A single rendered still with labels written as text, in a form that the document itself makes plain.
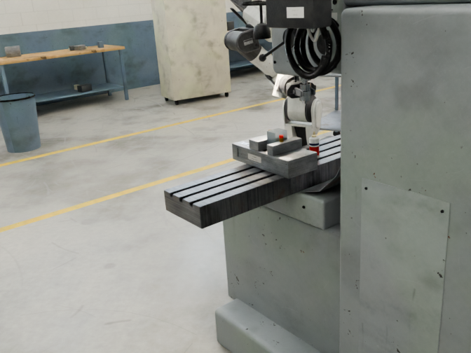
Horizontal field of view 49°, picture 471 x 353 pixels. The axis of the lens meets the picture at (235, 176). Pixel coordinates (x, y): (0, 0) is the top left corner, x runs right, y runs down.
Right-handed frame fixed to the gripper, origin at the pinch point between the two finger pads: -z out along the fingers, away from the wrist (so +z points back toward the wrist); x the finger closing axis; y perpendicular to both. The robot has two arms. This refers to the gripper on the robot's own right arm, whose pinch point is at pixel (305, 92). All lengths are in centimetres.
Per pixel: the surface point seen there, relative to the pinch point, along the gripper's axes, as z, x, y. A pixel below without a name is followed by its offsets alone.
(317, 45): -21.6, -4.8, -20.4
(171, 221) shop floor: 173, -34, 125
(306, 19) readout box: -48, -21, -31
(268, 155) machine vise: -11.6, -20.6, 19.8
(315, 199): -25.8, -8.0, 34.8
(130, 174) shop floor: 301, -50, 127
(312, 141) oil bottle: -4.5, 1.1, 19.3
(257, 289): 9, -21, 91
